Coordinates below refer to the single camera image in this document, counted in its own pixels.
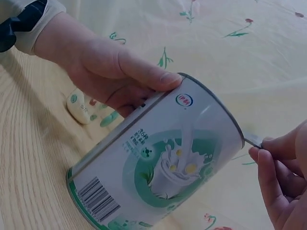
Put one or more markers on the person's right hand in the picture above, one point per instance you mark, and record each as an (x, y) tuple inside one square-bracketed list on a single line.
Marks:
[(287, 182)]

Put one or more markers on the person's left hand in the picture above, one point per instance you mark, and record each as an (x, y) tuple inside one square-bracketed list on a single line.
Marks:
[(96, 62)]

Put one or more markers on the person's right fingers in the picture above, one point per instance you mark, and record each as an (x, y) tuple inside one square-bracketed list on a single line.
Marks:
[(275, 201)]

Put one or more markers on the person's left thumb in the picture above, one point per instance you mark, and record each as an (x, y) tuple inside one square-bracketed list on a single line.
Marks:
[(153, 76)]

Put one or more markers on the person's left fingers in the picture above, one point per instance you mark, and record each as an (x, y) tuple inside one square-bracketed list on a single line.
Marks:
[(120, 100)]

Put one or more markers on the person's right thumb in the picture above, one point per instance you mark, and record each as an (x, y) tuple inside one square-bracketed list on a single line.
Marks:
[(285, 143)]

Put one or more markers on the white green milk powder can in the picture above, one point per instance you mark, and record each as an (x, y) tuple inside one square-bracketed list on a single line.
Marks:
[(168, 143)]

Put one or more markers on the person's left forearm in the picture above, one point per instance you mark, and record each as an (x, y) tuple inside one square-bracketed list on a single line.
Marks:
[(45, 21)]

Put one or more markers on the black wrist band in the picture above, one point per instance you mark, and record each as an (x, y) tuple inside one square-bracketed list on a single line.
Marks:
[(16, 21)]

